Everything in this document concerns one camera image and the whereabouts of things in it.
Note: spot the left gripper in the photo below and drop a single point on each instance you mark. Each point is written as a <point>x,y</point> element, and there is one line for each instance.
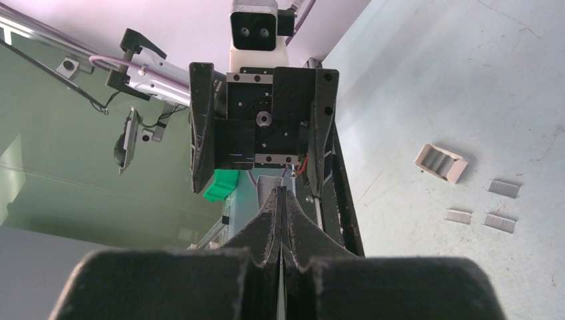
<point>265,121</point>

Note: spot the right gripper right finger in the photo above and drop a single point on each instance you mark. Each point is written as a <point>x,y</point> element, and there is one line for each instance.
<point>326,281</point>

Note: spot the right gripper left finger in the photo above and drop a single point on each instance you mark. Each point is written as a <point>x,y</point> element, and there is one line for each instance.
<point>239,280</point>

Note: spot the staple strip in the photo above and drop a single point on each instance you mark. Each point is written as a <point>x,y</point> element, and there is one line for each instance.
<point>504,188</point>
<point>265,184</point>
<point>458,216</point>
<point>500,223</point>

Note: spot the staple box tray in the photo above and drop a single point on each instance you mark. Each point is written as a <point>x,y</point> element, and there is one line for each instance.
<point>441,163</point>

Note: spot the green plastic clip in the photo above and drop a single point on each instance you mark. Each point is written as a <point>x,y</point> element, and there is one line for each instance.
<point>224,183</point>

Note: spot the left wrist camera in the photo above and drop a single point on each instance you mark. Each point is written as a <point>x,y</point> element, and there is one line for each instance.
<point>259,30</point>

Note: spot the overhead camera mount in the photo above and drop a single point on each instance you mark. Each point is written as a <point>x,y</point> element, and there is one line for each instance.
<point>136,131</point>

